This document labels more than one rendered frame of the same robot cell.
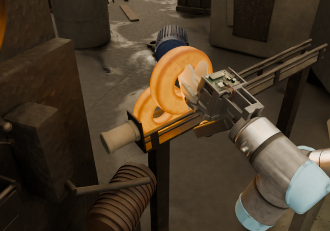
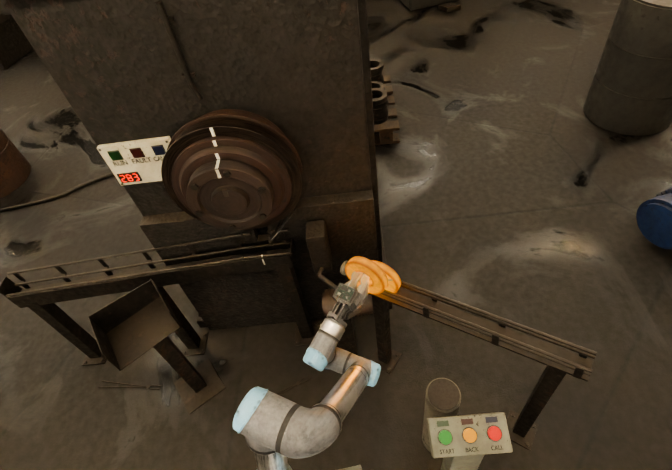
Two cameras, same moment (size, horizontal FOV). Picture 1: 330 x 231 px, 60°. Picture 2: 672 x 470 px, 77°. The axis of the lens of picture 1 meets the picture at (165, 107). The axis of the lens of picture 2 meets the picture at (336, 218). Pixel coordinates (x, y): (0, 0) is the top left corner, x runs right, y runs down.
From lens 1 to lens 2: 1.27 m
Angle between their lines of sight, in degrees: 56
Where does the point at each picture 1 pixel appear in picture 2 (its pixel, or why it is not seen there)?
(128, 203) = not seen: hidden behind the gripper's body
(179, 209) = (433, 354)
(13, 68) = (322, 203)
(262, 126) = (328, 324)
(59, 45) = (360, 199)
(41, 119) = (311, 236)
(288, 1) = not seen: outside the picture
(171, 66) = (352, 264)
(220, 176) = (497, 376)
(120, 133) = not seen: hidden behind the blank
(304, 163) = (314, 349)
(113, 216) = (326, 301)
